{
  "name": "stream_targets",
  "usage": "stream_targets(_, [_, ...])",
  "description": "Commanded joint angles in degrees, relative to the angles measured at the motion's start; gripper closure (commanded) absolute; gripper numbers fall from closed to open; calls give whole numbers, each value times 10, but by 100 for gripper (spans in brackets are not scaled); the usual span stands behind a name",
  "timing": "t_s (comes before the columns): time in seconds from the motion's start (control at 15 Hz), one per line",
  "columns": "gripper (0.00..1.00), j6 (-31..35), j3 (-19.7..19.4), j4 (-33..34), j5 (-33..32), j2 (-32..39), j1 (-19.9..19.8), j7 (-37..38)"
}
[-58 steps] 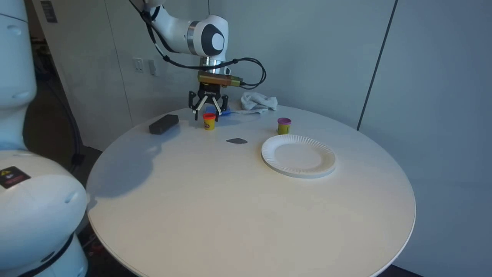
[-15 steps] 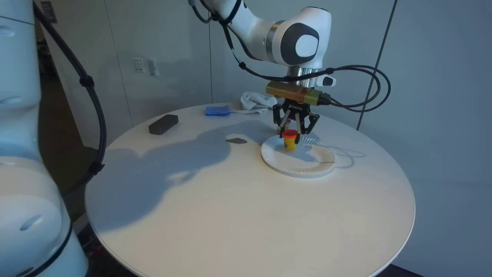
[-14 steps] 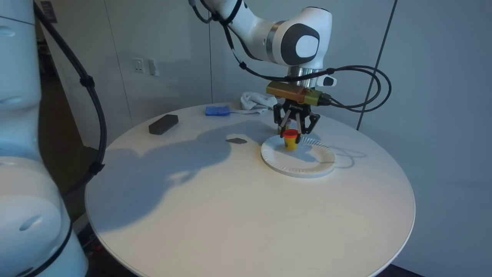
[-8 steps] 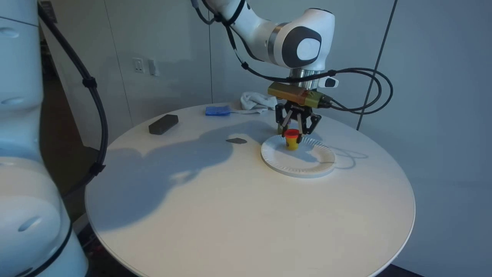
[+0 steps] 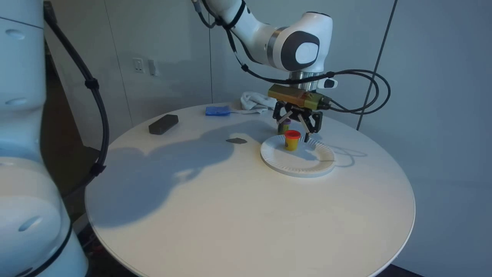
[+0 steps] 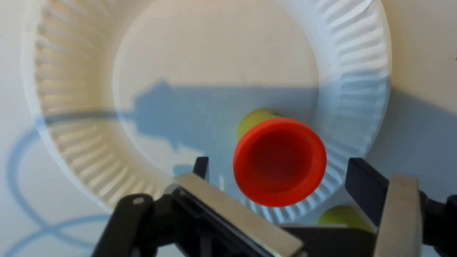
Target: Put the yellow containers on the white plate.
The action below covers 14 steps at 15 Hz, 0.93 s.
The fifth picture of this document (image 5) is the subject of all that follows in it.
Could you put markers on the crumpled white cloth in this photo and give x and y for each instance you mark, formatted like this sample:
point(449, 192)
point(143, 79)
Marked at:
point(254, 101)

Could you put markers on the small dark grey card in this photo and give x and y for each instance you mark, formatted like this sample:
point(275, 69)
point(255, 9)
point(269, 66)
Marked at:
point(235, 141)

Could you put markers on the white paper plate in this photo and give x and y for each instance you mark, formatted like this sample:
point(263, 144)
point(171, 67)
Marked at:
point(308, 164)

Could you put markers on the yellow container with red lid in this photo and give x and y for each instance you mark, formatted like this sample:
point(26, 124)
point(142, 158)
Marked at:
point(292, 141)

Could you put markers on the black rectangular block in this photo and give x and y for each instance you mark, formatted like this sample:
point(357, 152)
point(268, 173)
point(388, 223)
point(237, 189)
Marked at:
point(163, 124)

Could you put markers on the yellow-green wrist camera box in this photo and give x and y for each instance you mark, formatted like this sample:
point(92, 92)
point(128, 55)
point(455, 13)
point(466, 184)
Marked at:
point(294, 96)

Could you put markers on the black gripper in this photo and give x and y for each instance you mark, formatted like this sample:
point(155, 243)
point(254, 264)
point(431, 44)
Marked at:
point(302, 115)

